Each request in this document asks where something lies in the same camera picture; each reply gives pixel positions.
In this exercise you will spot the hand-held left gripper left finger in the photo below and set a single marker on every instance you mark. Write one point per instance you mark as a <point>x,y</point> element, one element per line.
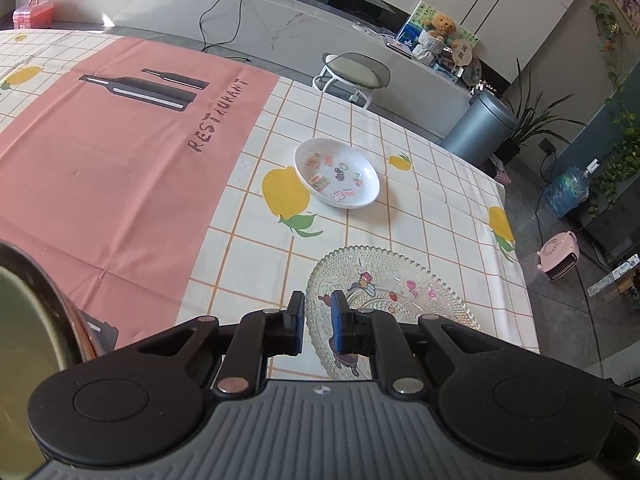
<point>298,325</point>

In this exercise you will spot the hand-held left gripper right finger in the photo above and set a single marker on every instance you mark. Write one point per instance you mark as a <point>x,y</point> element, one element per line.
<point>339,325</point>

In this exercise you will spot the clear glass plate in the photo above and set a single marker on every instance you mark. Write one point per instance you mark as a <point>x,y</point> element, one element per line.
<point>400,280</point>

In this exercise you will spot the small white patterned dish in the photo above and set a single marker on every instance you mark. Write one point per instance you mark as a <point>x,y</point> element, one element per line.
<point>310,160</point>

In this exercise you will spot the green ceramic bowl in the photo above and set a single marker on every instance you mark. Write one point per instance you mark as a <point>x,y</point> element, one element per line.
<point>25,360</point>

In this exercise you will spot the white long box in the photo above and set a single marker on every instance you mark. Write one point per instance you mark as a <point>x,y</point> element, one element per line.
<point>612,277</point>

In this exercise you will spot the grey cabinet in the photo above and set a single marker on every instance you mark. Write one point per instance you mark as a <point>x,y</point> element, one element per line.
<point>615,240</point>

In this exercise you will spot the pink fan heater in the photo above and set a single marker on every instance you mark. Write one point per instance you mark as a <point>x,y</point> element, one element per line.
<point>555,252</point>

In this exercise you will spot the patterned floor bag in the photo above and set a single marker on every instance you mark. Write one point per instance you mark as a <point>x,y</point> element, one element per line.
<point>501,175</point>

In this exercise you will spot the checked lemon print tablecloth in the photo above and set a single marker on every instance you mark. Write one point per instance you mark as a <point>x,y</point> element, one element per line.
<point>125,185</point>

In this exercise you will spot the grey-blue metal trash can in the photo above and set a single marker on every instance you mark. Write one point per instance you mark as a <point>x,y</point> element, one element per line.
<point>480,130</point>

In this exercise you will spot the long-leaf potted plant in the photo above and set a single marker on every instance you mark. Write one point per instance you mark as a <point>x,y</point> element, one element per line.
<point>510,152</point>

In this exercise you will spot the blue water bottle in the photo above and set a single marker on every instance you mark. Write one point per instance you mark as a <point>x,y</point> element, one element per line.
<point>567,190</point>

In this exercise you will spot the grey cushioned stool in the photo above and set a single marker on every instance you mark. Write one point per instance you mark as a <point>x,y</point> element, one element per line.
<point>355,72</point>

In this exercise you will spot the trailing pothos plant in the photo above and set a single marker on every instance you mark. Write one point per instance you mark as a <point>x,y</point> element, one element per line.
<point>620,160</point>

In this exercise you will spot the silver flat device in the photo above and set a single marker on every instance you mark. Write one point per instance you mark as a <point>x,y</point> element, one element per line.
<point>400,49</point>

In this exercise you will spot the decorative display plate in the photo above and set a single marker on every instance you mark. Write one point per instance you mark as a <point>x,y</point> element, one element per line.
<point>472,72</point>

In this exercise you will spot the blue printed box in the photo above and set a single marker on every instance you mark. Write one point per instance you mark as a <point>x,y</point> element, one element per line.
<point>410,36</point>

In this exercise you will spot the round paddle fan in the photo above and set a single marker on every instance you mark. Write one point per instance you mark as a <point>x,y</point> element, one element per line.
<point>462,53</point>

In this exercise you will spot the white marble console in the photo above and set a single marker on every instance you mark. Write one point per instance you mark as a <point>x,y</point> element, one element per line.
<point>280,20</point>

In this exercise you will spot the teddy bear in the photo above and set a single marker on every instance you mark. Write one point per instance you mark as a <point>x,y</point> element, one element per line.
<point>442,25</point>

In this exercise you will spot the pink storage box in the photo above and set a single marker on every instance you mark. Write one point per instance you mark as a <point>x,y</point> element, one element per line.
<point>32,15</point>

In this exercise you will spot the black wall socket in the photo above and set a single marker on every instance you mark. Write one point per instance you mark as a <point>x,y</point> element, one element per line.
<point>547,147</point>

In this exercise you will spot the hanging wall vine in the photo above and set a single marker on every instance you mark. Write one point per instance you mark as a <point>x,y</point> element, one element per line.
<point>607,20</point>

